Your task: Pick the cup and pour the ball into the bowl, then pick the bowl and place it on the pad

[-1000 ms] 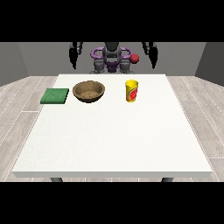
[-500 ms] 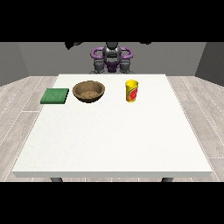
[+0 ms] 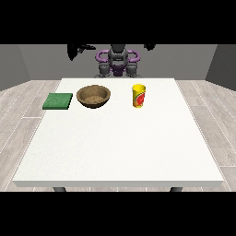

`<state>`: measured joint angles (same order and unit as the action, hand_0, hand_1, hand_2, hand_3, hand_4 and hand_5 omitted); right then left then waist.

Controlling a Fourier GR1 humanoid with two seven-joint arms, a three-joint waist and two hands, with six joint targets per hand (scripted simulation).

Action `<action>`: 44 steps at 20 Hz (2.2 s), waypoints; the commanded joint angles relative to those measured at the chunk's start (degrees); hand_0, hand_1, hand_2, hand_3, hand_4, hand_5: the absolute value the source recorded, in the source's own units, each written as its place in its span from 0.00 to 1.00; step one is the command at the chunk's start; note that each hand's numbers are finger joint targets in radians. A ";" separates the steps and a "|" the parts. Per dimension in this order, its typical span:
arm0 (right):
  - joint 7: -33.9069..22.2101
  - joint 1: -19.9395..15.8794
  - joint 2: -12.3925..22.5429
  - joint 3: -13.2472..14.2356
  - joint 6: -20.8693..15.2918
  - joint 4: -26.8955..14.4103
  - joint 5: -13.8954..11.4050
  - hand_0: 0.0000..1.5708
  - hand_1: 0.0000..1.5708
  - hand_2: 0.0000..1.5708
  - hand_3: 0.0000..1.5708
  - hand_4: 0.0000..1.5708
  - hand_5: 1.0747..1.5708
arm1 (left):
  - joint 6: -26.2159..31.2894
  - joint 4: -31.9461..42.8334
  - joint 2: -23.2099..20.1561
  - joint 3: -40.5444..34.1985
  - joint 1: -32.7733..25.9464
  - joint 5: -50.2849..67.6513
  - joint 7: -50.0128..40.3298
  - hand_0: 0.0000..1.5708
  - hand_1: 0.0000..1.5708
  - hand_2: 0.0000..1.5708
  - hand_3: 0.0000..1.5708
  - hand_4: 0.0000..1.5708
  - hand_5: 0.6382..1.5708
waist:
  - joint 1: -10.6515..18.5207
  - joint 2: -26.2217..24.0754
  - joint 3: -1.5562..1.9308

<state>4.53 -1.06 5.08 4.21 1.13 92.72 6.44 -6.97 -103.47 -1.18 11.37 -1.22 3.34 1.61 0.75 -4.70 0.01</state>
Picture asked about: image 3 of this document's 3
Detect grey robot trunk purple rings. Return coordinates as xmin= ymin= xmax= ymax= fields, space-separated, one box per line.
xmin=94 ymin=44 xmax=143 ymax=79

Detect yellow cup with melon print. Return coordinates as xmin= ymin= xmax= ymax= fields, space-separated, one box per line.
xmin=132 ymin=83 xmax=147 ymax=109

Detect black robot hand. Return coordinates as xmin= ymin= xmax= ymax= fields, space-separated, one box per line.
xmin=66 ymin=44 xmax=97 ymax=62
xmin=143 ymin=44 xmax=157 ymax=52

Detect brown wooden bowl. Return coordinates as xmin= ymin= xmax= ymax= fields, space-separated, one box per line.
xmin=76 ymin=85 xmax=112 ymax=110

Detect green square pad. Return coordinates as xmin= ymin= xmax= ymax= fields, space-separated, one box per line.
xmin=41 ymin=92 xmax=74 ymax=111

